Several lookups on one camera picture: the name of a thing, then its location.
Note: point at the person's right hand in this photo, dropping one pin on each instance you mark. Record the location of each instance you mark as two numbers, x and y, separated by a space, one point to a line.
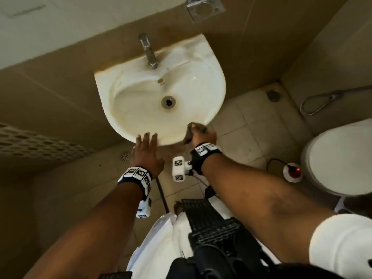
205 138

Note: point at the person's left hand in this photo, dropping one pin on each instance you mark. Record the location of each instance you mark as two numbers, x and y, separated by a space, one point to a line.
145 159

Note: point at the person's left thumb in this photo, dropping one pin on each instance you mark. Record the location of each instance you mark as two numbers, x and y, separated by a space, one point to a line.
161 165

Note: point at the person's right fingers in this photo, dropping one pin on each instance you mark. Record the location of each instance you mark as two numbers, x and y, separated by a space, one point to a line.
199 130

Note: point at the person's left middle finger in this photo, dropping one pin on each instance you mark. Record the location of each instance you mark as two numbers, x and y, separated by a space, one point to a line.
146 140

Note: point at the grey scrub pad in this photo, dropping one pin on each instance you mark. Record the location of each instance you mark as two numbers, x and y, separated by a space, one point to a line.
189 135

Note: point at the person's right forearm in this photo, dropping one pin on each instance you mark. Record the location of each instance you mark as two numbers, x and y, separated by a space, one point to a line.
261 206

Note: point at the person's left forearm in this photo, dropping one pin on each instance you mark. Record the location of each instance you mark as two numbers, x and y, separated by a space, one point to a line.
93 229

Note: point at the right marker wristband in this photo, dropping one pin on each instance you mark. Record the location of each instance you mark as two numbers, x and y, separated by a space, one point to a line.
205 152

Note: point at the marker wristband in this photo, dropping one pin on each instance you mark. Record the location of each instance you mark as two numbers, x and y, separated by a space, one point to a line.
205 152
136 175

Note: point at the round metal floor drain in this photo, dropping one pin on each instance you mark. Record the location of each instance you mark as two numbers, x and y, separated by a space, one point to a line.
125 156
273 95

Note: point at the left marker wristband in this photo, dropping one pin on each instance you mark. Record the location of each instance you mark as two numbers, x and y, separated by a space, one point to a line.
136 175

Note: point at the dark basin waste pipe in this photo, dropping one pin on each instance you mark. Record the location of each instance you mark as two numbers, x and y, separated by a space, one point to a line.
162 196

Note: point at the white ceramic washbasin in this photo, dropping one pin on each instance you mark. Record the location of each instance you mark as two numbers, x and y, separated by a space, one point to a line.
136 107

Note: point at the metal basin drain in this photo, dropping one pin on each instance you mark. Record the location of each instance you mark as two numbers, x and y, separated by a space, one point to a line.
168 101

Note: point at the person's foot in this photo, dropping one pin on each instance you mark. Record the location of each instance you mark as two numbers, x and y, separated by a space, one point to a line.
177 206

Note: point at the chrome basin tap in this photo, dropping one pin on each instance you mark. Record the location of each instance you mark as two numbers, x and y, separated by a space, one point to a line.
149 53

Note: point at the black chest harness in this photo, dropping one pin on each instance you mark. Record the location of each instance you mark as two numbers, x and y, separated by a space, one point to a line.
215 238

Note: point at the red and white round device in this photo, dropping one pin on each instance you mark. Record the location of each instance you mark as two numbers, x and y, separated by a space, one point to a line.
293 172

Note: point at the perforated beige panel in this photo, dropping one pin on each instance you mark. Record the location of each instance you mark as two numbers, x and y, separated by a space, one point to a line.
35 142

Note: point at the white toilet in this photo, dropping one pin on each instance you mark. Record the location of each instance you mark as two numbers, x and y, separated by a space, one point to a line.
340 162

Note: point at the white shirt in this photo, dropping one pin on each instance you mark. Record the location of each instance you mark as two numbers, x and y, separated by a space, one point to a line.
340 244

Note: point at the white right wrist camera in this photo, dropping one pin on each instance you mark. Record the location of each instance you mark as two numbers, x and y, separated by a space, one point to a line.
178 168

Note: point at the chrome wall holder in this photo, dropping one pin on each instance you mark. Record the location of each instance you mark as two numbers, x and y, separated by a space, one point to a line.
205 8

